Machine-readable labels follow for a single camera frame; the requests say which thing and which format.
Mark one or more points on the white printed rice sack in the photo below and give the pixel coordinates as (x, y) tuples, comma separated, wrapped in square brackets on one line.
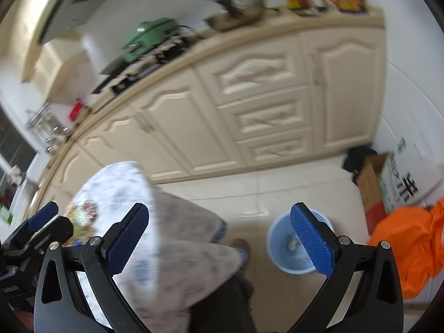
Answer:
[(406, 184)]

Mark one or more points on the orange plastic bag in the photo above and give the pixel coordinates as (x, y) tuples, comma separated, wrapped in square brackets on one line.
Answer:
[(412, 246)]

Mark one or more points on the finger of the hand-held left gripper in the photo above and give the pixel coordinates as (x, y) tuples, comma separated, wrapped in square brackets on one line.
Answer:
[(43, 215)]

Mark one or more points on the person's dark trouser leg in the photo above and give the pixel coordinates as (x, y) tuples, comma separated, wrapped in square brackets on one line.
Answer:
[(225, 305)]

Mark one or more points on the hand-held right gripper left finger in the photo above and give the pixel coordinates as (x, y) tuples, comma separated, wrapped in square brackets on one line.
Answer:
[(128, 239)]

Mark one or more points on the table with patterned tablecloth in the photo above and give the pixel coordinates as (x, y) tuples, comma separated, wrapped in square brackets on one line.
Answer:
[(184, 249)]

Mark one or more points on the light blue plastic bin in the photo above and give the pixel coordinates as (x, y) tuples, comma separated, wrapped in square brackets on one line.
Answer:
[(281, 246)]

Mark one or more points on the metal dish rack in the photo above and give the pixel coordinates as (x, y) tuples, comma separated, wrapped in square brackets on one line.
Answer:
[(48, 128)]

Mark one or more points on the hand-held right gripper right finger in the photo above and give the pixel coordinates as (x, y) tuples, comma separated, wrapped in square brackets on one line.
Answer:
[(312, 242)]

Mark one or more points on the green electric pot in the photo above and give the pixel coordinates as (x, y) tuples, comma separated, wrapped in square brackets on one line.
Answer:
[(152, 33)]

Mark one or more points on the black cooktop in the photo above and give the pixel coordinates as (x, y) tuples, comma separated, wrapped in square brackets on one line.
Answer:
[(138, 66)]

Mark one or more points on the cream wall cabinet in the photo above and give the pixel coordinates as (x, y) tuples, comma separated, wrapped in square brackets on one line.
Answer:
[(52, 66)]

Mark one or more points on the cream kitchen cabinet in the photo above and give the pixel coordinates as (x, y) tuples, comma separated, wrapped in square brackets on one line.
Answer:
[(208, 118)]

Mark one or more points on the red container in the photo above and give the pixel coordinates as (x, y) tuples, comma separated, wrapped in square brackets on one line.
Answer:
[(77, 110)]

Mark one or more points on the dark wok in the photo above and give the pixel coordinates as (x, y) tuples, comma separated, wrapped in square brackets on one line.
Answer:
[(239, 14)]

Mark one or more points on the dark cloth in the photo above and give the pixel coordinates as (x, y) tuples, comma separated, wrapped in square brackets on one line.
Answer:
[(357, 161)]

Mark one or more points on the pile of colourful wrappers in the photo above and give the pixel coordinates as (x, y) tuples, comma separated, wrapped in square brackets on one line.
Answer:
[(83, 215)]

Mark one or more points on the brown cardboard box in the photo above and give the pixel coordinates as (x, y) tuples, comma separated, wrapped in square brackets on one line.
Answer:
[(369, 184)]

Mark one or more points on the range hood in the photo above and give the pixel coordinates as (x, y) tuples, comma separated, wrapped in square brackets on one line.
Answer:
[(73, 3)]

